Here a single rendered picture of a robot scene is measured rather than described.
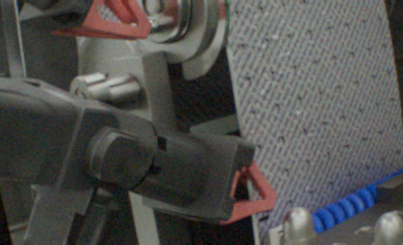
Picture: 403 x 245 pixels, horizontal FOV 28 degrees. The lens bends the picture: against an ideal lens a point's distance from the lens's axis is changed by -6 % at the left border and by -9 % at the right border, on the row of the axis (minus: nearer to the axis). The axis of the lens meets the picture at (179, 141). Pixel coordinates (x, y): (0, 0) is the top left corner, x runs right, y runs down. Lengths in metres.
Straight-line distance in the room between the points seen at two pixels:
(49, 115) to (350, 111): 0.39
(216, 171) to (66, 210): 0.13
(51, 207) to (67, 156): 0.09
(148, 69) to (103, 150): 0.22
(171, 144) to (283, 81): 0.15
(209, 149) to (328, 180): 0.17
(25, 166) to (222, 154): 0.21
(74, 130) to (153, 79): 0.23
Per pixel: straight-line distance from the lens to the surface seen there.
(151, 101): 0.76
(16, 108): 0.49
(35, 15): 0.71
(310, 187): 0.79
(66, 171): 0.55
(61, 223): 0.62
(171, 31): 0.74
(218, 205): 0.66
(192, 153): 0.67
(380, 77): 0.87
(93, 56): 0.89
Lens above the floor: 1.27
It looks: 11 degrees down
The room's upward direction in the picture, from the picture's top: 9 degrees counter-clockwise
